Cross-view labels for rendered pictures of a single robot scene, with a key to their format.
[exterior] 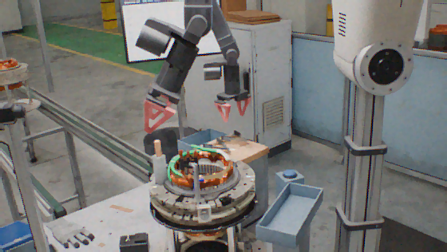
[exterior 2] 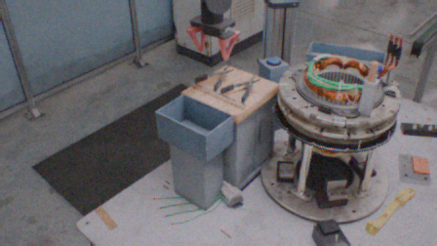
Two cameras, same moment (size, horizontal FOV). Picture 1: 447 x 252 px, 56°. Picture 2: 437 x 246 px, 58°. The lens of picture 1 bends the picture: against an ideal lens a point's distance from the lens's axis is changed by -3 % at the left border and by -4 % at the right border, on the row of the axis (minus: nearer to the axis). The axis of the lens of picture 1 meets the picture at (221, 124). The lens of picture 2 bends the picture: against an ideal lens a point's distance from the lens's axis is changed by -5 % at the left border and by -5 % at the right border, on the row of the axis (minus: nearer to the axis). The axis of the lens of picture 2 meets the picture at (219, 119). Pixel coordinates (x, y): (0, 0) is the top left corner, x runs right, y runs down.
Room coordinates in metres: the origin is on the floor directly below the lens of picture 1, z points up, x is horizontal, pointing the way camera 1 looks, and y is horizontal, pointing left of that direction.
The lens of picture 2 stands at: (1.61, 0.93, 1.65)
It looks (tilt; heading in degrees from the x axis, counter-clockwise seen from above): 35 degrees down; 261
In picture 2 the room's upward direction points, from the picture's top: 1 degrees counter-clockwise
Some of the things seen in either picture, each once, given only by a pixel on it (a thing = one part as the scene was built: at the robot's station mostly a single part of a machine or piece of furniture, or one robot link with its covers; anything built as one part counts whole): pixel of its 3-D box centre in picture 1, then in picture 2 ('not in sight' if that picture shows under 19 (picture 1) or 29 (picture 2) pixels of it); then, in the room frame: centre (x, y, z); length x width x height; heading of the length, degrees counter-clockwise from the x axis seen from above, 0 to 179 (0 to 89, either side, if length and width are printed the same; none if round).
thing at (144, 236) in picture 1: (134, 243); (331, 239); (1.23, 0.32, 0.81); 0.10 x 0.06 x 0.06; 96
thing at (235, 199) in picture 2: not in sight; (228, 191); (1.45, 0.10, 0.80); 0.10 x 0.05 x 0.04; 113
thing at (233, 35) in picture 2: (227, 108); (221, 42); (1.45, -0.03, 1.21); 0.07 x 0.07 x 0.09; 43
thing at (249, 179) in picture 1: (201, 179); (338, 89); (1.15, 0.07, 1.09); 0.32 x 0.32 x 0.01
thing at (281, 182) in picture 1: (289, 207); (271, 96); (1.25, -0.22, 0.91); 0.07 x 0.07 x 0.25; 19
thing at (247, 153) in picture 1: (231, 151); (231, 92); (1.42, -0.03, 1.05); 0.20 x 0.19 x 0.02; 42
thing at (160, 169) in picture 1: (160, 169); (369, 97); (1.13, 0.19, 1.14); 0.03 x 0.03 x 0.09; 45
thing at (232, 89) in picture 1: (232, 87); (212, 13); (1.47, -0.05, 1.28); 0.10 x 0.07 x 0.07; 133
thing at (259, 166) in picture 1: (232, 185); (231, 133); (1.42, -0.03, 0.91); 0.19 x 0.19 x 0.26; 42
